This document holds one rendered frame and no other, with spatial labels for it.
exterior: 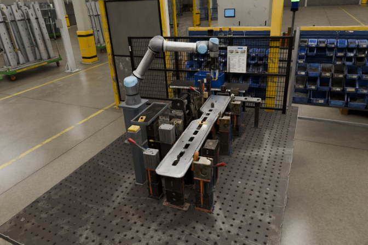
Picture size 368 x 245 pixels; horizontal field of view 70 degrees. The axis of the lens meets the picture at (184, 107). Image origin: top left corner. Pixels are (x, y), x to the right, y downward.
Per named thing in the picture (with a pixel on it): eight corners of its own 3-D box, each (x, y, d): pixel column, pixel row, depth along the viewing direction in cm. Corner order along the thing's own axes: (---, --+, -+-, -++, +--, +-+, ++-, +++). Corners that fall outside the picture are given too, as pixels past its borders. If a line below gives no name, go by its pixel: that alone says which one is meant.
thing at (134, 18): (177, 114, 478) (169, -5, 400) (174, 117, 466) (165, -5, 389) (118, 105, 532) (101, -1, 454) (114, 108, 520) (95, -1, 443)
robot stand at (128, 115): (123, 144, 250) (117, 105, 235) (136, 134, 267) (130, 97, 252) (142, 147, 242) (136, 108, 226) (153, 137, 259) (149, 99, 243)
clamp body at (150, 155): (160, 202, 176) (155, 156, 162) (145, 198, 180) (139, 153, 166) (166, 192, 185) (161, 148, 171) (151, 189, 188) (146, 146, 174)
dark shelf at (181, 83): (246, 93, 275) (246, 90, 273) (168, 87, 305) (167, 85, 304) (249, 86, 294) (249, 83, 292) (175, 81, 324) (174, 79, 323)
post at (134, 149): (143, 186, 192) (136, 133, 175) (134, 184, 195) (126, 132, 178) (148, 179, 199) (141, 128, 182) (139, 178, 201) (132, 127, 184)
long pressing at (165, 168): (186, 180, 151) (186, 178, 151) (151, 173, 159) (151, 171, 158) (231, 97, 269) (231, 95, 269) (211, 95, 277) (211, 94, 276)
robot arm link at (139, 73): (124, 85, 239) (153, 34, 219) (128, 80, 253) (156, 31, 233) (135, 92, 241) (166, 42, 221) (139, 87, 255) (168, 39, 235)
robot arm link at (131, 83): (123, 94, 230) (121, 80, 225) (127, 89, 242) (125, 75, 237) (137, 94, 229) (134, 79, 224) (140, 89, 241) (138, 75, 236)
